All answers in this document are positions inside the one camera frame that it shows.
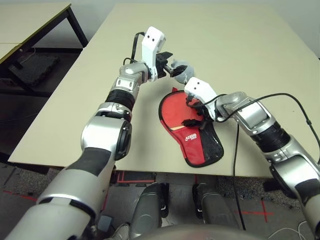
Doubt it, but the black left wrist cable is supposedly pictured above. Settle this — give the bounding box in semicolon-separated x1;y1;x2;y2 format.
123;31;147;65

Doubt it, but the black foam mat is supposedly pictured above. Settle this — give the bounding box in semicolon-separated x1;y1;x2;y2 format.
8;53;61;87

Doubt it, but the red black paddle case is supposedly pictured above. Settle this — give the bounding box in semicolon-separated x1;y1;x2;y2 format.
158;87;225;168

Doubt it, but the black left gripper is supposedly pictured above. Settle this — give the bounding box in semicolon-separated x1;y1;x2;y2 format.
154;51;188;78

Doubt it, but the grey robot torso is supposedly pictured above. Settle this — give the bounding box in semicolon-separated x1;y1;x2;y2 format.
142;223;241;240

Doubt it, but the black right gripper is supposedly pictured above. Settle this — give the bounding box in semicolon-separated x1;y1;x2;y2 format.
183;99;214;130

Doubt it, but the grey robot leg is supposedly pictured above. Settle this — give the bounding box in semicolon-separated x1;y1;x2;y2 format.
192;183;240;230
129;182;170;238

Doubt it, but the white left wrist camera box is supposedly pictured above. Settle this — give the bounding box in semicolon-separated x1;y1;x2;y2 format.
141;26;167;82

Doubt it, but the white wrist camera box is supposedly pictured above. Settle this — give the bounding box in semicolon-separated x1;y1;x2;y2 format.
141;26;167;82
184;77;218;120

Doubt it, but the grey right robot leg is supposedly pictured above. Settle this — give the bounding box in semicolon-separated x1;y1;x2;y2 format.
192;183;240;230

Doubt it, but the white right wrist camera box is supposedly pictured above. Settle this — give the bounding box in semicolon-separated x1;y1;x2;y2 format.
184;77;218;120

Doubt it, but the grey white sneaker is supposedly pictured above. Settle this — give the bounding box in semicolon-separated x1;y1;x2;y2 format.
107;223;131;240

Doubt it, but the grey left robot leg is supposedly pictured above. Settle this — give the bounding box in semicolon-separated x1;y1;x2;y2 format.
129;182;170;238

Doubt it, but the grey floor pedal box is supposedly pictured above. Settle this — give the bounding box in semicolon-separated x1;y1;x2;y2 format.
97;215;114;232

